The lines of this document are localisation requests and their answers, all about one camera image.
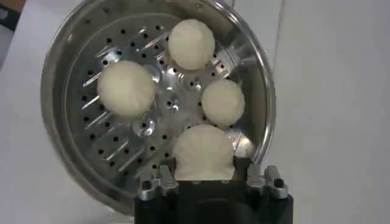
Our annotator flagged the steel perforated steamer basket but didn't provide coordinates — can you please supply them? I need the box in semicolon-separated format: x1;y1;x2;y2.
40;0;277;217

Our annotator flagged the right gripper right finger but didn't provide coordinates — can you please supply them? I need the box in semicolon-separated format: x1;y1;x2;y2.
246;165;289;200

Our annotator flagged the white steamed bun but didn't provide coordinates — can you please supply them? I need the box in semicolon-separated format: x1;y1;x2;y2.
171;124;236;182
200;79;246;127
96;60;157;119
167;18;216;71

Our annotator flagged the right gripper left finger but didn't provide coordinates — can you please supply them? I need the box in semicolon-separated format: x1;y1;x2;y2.
138;164;180;202

